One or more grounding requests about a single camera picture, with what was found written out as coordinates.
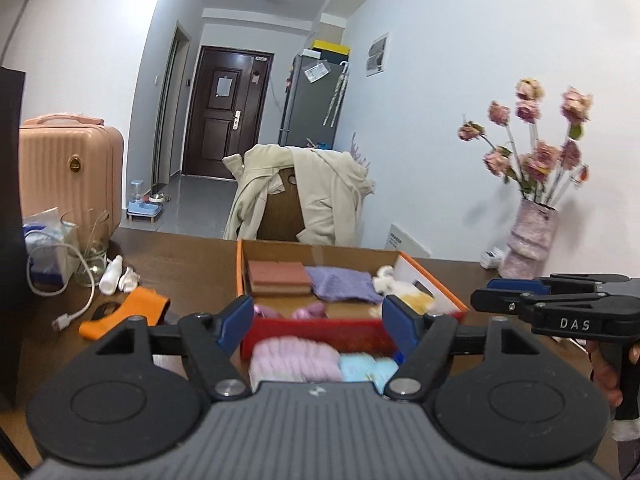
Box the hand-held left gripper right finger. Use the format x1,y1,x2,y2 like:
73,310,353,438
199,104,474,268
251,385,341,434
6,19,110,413
382,295,553,403

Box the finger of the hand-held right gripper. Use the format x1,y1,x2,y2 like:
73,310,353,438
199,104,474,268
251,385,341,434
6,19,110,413
470,287,608,323
486,274,631,295

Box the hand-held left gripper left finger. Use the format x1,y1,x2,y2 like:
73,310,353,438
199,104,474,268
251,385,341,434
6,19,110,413
82,295,254,402

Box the yellow white plush toy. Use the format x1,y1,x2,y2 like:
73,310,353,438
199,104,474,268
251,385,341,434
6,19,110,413
370,265,437,319

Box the light blue cloth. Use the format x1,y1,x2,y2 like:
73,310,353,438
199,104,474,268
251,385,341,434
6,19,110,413
340,352,402,394

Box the layered pink brown sponge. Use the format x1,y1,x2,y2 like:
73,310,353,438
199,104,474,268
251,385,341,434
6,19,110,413
247,260,314,297

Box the mauve satin cloth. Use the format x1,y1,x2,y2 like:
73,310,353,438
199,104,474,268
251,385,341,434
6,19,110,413
252,302,329,321

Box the pink fuzzy cloth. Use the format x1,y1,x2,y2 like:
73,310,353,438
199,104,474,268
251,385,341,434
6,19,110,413
248,336,344,394

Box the purple knit pouch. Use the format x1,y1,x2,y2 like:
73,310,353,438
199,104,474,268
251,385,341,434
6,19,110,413
305,266,386,305

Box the red cardboard box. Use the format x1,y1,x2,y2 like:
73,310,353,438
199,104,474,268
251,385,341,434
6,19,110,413
235,239,471,362

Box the person's right hand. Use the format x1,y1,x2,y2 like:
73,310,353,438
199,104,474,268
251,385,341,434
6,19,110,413
585,341,640,407

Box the pink textured vase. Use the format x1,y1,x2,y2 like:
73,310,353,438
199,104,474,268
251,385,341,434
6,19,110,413
499,199,560,280

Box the white flat board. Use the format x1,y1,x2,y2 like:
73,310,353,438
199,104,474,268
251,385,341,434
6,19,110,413
385,223,434,260

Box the orange elastic band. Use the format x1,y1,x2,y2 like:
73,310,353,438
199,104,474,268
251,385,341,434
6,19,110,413
79,287,171,342

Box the wooden chair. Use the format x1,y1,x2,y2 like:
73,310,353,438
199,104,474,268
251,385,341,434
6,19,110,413
257,167,307,242

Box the dried pink roses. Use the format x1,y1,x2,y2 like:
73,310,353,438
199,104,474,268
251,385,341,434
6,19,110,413
457,78,594,207

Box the small white bottle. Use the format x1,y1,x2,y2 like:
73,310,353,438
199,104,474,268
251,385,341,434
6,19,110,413
99,255,124,295

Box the blue pet feeder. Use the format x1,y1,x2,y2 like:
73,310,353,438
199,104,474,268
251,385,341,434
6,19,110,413
127,180,167,224

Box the beige jacket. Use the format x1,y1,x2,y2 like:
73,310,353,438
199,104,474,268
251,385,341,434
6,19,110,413
222,143,376,249

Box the glass jar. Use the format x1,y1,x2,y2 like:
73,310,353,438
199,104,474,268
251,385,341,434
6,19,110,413
61,208,111,288

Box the dried lavender bunch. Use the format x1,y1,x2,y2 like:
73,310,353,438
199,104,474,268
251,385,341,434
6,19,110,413
350,132,374,172

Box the dark brown entrance door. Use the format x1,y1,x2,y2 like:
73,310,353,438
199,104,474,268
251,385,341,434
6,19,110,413
181,45,275,181

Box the blue white packet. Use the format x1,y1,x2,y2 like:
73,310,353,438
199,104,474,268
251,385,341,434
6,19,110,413
22,207,77,286

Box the grey side door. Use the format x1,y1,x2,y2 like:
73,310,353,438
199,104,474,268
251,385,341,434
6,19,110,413
151,21,193,192

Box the grey refrigerator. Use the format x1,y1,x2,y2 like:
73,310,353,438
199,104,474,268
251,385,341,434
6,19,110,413
278,52,351,150

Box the pink suitcase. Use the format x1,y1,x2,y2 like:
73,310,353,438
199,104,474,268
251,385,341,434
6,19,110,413
19,114,125,237

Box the white folded umbrella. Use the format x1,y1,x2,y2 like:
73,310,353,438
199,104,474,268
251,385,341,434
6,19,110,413
322,60,350,127

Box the paper sheet on refrigerator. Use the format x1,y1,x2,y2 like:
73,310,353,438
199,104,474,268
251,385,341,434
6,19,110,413
305,61,332,84

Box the yellow box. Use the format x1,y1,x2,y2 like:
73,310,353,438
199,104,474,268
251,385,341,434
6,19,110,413
311,39,352,55

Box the white charging cable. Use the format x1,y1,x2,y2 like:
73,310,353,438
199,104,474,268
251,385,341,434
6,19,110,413
26,244,109,332

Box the white wall panel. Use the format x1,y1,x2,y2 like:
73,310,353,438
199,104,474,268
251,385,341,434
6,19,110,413
365,32,391,77

